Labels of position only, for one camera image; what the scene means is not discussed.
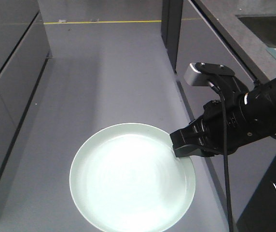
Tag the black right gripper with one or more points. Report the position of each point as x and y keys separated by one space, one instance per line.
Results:
x=213 y=133

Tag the light green round plate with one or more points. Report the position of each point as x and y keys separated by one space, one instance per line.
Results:
x=126 y=178

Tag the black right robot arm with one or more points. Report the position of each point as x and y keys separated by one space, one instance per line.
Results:
x=243 y=117

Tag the dark grey cabinet column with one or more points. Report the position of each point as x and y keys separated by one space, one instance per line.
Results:
x=170 y=28

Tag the stainless steel sink basin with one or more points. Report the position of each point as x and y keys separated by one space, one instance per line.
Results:
x=262 y=25

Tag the grey cabinet with drawers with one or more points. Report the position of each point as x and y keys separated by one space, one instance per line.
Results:
x=24 y=49

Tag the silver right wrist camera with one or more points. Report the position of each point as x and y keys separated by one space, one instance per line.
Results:
x=202 y=74

